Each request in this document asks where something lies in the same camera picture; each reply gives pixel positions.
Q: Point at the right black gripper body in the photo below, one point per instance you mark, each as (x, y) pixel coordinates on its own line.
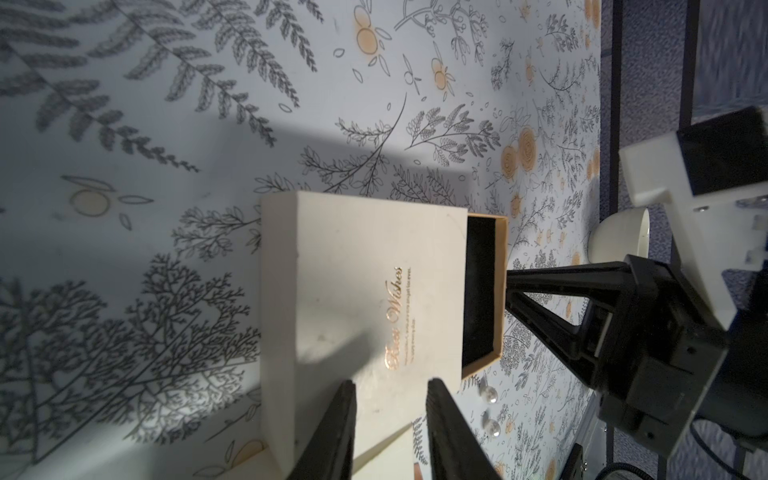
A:
(675, 364)

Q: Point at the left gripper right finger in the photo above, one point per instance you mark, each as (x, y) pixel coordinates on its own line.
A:
(454, 451)

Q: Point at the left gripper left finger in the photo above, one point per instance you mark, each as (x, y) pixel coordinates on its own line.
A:
(330, 451)

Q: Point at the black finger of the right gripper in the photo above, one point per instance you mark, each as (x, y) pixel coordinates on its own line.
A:
(574, 345)

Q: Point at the cream jewelry box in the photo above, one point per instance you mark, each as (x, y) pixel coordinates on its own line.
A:
(385, 294)

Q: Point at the pearl earring lower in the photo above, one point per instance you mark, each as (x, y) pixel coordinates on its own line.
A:
(490, 426)

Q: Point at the pearl earring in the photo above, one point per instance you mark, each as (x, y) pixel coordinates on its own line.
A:
(490, 426)
(487, 392)

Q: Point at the cream ceramic bowl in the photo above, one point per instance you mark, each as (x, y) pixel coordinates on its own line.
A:
(623, 233)

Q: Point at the pearl earring upper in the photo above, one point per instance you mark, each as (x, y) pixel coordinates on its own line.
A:
(487, 392)

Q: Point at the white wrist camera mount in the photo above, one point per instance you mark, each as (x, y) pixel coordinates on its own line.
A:
(711, 178)

